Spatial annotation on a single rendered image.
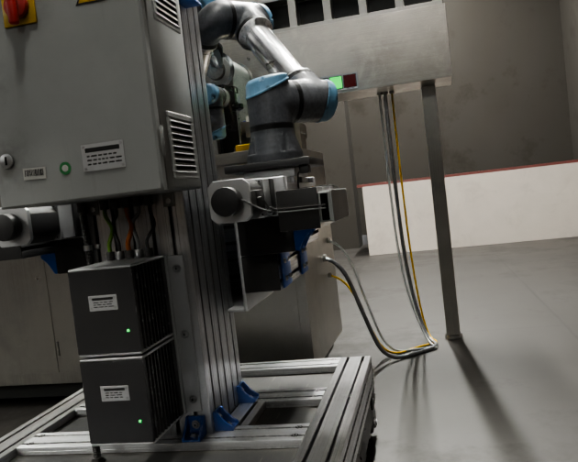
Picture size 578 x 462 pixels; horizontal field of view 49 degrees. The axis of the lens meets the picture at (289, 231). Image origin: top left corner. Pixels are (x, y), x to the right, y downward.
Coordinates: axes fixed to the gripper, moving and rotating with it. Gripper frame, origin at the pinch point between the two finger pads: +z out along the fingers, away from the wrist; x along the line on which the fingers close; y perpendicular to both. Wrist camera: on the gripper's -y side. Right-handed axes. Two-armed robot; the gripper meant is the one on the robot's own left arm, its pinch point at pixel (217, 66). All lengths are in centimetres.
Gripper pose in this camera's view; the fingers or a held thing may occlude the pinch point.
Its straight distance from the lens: 254.9
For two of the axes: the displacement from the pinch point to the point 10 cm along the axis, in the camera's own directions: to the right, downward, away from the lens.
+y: 0.6, -8.1, 5.8
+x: -9.7, 1.0, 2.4
